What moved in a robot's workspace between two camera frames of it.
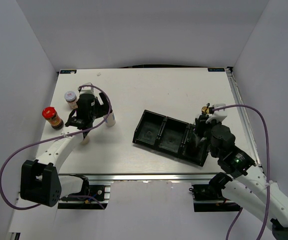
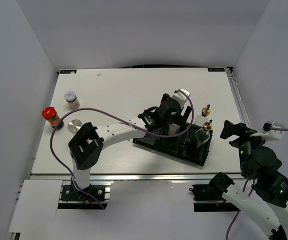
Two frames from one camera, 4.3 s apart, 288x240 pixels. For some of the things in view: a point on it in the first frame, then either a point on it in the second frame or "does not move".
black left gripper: [103, 109] → [180, 119]
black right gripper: [200, 124] → [240, 130]
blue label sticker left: [67, 71] does not move
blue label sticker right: [216, 69] does not move
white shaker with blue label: [111, 120] → [173, 129]
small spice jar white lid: [71, 97] does not move
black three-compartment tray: [174, 137] does not move
